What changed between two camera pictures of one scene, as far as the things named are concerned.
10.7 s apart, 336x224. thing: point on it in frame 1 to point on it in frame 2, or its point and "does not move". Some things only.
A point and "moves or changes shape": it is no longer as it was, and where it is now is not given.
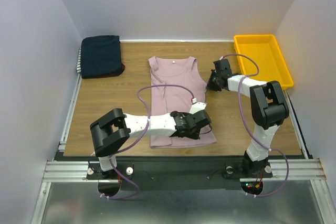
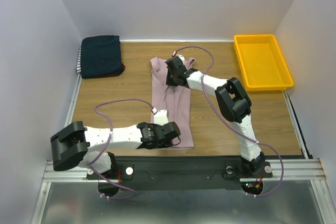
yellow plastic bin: (265, 50) does not move
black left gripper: (195, 136) to (166, 145)
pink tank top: (176, 87) moves or changes shape
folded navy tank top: (101, 56) does not move
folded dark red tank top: (123, 67) does not move
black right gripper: (212, 82) to (170, 76)
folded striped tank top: (79, 62) does not move
